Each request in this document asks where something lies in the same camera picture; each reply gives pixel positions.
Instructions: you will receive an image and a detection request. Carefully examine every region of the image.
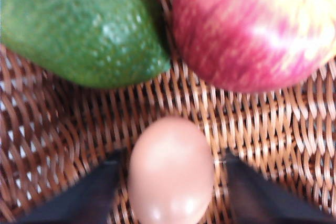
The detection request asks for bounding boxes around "green avocado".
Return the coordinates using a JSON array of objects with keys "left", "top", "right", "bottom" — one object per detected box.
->
[{"left": 0, "top": 0, "right": 171, "bottom": 89}]

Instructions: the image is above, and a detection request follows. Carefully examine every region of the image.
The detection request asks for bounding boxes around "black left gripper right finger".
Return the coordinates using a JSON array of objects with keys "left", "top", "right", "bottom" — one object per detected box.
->
[{"left": 223, "top": 150, "right": 336, "bottom": 224}]

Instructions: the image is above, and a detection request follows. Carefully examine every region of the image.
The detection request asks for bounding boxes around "brown wicker basket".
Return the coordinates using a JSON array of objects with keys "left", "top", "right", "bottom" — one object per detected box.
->
[{"left": 0, "top": 0, "right": 336, "bottom": 224}]

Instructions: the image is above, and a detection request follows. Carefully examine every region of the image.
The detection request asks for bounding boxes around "red yellow apple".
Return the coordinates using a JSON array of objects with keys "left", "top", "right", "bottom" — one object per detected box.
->
[{"left": 172, "top": 0, "right": 336, "bottom": 94}]

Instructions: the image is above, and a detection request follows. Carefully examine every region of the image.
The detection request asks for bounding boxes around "brown egg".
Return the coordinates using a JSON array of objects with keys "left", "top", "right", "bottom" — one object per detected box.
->
[{"left": 128, "top": 116, "right": 215, "bottom": 224}]

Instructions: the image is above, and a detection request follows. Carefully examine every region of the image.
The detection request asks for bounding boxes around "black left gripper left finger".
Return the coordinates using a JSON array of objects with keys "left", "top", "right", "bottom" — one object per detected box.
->
[{"left": 15, "top": 148, "right": 127, "bottom": 224}]

